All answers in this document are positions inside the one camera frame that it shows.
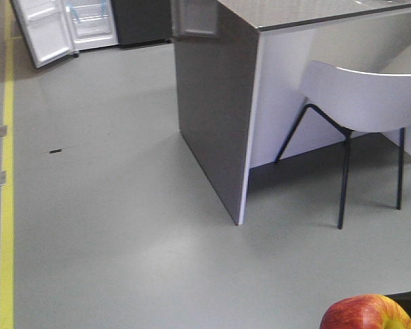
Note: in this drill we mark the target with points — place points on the red yellow apple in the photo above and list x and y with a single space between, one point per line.
365 311

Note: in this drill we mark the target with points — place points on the grey fridge body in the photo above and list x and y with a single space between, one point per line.
97 24

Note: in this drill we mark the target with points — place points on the white fridge door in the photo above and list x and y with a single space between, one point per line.
44 28

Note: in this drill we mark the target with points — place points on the white chair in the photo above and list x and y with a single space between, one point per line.
357 101

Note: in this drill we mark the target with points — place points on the grey kitchen island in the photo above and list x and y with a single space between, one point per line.
239 65

